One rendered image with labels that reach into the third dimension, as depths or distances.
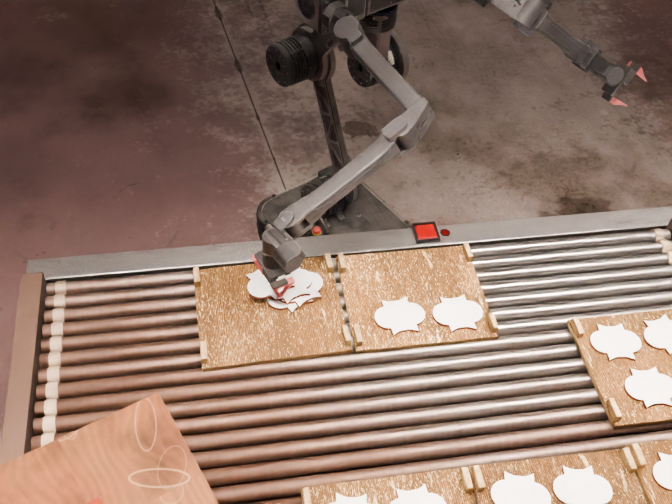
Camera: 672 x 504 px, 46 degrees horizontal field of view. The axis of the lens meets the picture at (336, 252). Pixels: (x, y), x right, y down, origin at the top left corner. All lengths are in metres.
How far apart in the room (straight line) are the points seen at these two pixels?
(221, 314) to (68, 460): 0.60
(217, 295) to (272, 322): 0.19
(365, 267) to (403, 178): 1.73
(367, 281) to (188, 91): 2.47
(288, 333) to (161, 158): 2.11
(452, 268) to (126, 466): 1.11
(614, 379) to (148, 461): 1.24
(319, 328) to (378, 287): 0.23
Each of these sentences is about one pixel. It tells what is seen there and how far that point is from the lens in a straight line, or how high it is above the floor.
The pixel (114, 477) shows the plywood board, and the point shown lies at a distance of 1.93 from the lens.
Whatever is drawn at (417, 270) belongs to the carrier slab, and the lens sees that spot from 2.40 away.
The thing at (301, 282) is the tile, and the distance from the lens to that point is 2.30.
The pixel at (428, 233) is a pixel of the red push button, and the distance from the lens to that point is 2.52.
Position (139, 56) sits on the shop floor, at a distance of 4.90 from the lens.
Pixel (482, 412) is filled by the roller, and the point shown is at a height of 0.91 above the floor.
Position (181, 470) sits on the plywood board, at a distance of 1.91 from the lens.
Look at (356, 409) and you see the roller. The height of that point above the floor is 0.91.
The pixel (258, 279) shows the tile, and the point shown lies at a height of 0.98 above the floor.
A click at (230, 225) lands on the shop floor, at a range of 3.80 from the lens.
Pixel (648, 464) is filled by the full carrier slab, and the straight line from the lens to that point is 2.21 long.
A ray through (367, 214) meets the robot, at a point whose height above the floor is 0.24.
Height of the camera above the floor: 2.73
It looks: 48 degrees down
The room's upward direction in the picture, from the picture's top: 4 degrees clockwise
